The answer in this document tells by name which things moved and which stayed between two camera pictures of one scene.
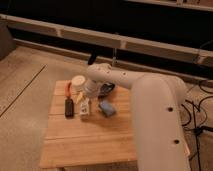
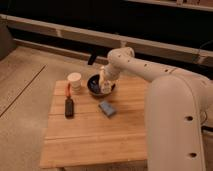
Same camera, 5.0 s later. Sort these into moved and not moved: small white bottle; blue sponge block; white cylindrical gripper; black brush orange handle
Moved: white cylindrical gripper; small white bottle
Not moved: black brush orange handle; blue sponge block
